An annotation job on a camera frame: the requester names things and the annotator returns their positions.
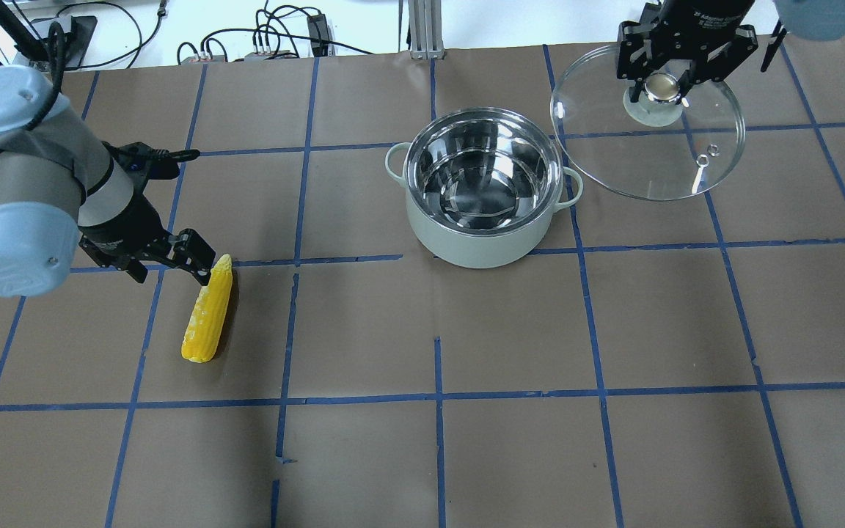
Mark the yellow corn cob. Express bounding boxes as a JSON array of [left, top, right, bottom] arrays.
[[180, 254, 234, 363]]

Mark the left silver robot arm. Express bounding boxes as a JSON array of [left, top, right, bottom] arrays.
[[0, 65, 216, 298]]

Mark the aluminium frame post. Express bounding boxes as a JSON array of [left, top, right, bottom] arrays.
[[408, 0, 445, 60]]

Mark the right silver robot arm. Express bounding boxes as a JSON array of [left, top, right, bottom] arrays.
[[615, 1, 845, 103]]

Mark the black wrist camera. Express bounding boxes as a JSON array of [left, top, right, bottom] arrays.
[[103, 141, 201, 181]]

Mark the glass pot lid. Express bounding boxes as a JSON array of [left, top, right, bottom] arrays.
[[550, 44, 747, 202]]

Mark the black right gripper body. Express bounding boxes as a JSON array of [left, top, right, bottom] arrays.
[[618, 1, 758, 71]]

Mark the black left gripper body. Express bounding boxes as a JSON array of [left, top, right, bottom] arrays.
[[79, 193, 171, 267]]

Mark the pale green cooking pot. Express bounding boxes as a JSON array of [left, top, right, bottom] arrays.
[[384, 107, 584, 268]]

